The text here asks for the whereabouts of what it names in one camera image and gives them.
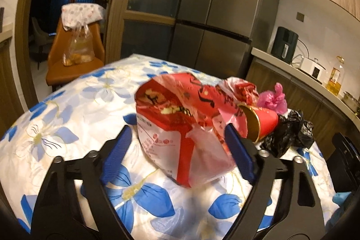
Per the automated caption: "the black plastic bag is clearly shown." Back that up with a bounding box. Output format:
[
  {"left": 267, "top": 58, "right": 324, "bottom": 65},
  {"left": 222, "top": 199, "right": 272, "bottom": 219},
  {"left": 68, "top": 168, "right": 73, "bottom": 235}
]
[{"left": 260, "top": 110, "right": 315, "bottom": 158}]

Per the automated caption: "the red pink paper cup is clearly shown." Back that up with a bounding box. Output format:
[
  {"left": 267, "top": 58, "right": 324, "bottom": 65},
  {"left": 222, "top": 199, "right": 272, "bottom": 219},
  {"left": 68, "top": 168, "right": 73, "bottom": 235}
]
[{"left": 240, "top": 105, "right": 279, "bottom": 143}]

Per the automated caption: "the pink plastic bag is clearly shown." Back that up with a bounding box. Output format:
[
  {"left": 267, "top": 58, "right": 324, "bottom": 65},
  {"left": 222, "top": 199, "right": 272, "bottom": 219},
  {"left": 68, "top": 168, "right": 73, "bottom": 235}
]
[{"left": 257, "top": 82, "right": 287, "bottom": 114}]

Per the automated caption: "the red printed plastic bag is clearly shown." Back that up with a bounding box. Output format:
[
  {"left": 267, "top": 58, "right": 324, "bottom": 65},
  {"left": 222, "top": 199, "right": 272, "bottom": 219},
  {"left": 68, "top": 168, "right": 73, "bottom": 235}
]
[{"left": 135, "top": 72, "right": 248, "bottom": 187}]

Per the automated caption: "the blue gloved hand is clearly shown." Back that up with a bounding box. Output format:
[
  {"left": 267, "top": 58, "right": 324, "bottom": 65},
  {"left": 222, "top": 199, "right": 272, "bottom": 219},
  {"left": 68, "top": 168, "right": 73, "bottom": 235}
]
[{"left": 325, "top": 192, "right": 353, "bottom": 232}]

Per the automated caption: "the wooden lower cabinet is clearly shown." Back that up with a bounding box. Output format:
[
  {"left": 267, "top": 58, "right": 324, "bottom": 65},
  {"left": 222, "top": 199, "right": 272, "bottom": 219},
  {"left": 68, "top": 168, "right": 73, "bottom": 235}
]
[{"left": 246, "top": 57, "right": 359, "bottom": 158}]

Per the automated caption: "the steel mixing bowl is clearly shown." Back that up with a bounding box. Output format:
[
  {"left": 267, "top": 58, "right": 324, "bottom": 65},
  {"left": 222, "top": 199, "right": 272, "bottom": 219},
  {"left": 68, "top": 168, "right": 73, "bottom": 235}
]
[{"left": 342, "top": 91, "right": 359, "bottom": 113}]

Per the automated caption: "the cooking oil bottle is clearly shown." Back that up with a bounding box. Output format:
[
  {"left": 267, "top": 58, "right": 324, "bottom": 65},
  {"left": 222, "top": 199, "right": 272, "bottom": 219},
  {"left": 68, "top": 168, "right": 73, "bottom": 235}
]
[{"left": 326, "top": 56, "right": 345, "bottom": 96}]

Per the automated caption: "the white electric cooker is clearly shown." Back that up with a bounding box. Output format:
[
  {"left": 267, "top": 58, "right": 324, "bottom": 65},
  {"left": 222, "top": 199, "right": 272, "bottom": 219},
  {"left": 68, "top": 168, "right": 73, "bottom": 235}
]
[{"left": 298, "top": 57, "right": 326, "bottom": 84}]

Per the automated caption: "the blue floral tablecloth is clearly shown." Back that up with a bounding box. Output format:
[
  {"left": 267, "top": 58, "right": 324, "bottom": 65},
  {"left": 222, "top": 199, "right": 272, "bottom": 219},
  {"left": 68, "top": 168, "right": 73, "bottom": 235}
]
[{"left": 0, "top": 54, "right": 341, "bottom": 240}]

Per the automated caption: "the black air fryer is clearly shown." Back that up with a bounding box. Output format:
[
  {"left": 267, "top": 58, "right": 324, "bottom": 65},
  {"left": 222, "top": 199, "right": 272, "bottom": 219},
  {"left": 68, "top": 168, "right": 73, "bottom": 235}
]
[{"left": 271, "top": 27, "right": 298, "bottom": 64}]

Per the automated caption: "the orange chair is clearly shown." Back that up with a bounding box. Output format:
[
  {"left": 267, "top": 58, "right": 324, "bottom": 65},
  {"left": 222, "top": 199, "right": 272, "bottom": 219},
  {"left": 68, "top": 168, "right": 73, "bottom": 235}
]
[{"left": 46, "top": 19, "right": 105, "bottom": 88}]

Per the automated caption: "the clear bag with food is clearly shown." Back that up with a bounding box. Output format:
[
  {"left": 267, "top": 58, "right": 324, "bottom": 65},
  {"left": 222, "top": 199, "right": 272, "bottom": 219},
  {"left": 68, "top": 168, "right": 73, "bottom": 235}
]
[{"left": 62, "top": 23, "right": 95, "bottom": 66}]

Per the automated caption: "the dark grey refrigerator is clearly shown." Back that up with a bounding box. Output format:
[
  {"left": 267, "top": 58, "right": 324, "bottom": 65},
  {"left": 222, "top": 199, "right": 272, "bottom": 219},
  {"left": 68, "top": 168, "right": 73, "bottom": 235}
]
[{"left": 169, "top": 0, "right": 279, "bottom": 79}]

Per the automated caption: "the dotted white cloth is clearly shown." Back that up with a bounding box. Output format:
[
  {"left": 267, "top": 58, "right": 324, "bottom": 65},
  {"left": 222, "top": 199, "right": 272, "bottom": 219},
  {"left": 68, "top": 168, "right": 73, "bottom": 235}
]
[{"left": 61, "top": 3, "right": 106, "bottom": 31}]

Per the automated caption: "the glass wooden door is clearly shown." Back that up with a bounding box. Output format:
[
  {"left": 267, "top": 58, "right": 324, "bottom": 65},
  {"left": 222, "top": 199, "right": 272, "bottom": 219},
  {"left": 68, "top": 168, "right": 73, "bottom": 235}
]
[{"left": 104, "top": 0, "right": 181, "bottom": 63}]

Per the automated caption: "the dark wall socket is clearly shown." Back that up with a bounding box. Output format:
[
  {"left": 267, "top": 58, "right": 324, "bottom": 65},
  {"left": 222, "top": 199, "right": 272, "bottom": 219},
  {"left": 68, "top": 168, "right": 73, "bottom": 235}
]
[{"left": 296, "top": 12, "right": 305, "bottom": 22}]

